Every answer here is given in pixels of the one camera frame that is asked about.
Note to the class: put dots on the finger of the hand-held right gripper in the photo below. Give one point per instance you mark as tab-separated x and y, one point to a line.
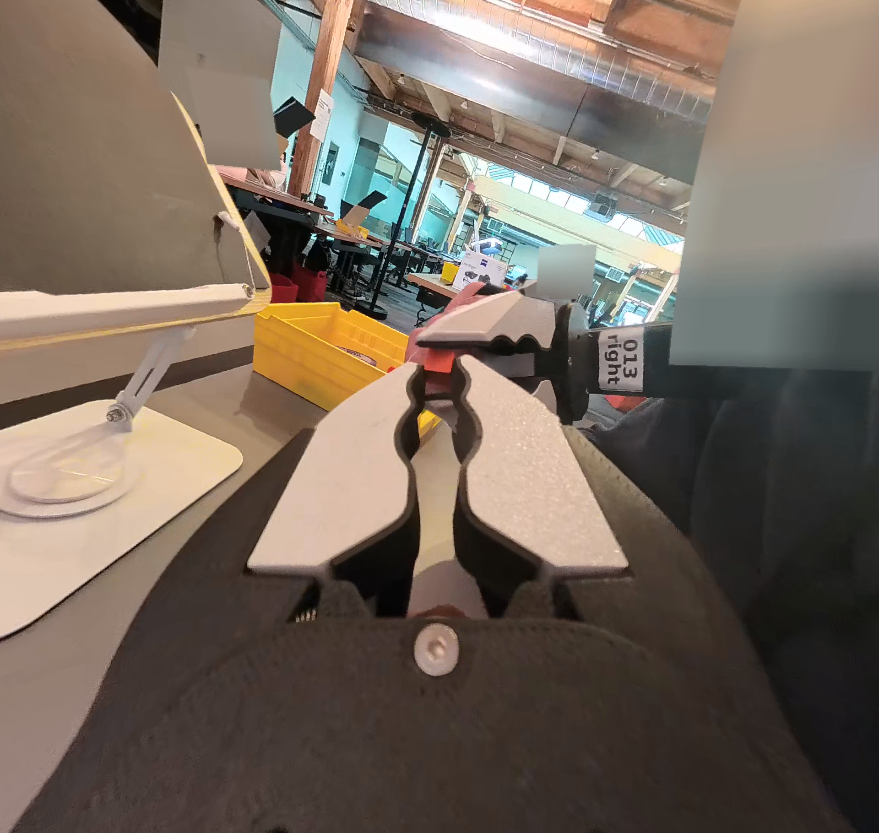
529	383
501	322

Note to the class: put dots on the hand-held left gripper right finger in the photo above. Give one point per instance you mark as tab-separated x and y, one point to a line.
543	497

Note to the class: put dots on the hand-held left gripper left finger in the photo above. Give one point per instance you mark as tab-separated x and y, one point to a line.
330	504

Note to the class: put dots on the small orange block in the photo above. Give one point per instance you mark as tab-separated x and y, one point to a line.
429	358

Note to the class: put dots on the yellow plastic bin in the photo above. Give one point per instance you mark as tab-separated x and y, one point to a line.
316	359

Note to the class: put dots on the white cardboard box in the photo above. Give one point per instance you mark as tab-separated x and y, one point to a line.
481	267

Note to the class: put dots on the long wooden table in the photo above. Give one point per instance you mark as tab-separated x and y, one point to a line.
437	284

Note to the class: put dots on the person's dark clothing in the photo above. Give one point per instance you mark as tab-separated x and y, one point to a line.
769	572

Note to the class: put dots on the wooden desk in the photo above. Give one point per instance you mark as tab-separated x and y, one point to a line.
282	202

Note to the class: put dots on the silver ventilation duct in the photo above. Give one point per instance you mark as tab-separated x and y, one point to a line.
550	37

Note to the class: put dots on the wooden post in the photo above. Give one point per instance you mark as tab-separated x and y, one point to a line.
319	92

